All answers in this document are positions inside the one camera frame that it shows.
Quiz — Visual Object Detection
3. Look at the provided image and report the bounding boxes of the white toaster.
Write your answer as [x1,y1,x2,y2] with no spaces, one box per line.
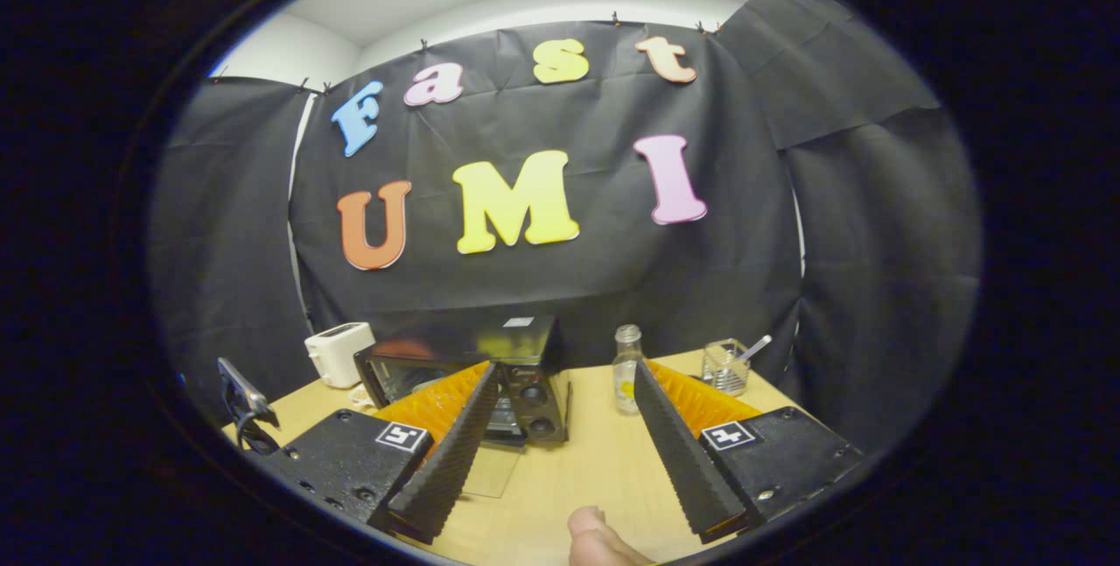
[304,322,375,389]

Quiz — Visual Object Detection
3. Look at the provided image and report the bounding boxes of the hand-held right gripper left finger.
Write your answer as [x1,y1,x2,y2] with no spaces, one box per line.
[261,360,502,546]

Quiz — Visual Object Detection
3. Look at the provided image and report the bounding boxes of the black electric oven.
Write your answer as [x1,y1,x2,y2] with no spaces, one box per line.
[354,315,574,499]

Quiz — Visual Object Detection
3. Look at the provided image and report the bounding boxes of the clear glass bottle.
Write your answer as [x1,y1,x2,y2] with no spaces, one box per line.
[612,325,644,416]

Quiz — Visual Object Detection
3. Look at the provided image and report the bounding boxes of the metal wire basket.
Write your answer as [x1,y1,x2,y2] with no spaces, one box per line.
[700,339,751,397]

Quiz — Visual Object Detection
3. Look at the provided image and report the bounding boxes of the white plastic straw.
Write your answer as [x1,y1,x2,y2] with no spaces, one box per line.
[733,335,774,367]

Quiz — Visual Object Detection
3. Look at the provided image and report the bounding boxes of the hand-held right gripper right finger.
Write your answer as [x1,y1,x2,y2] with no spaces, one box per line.
[632,357,865,544]

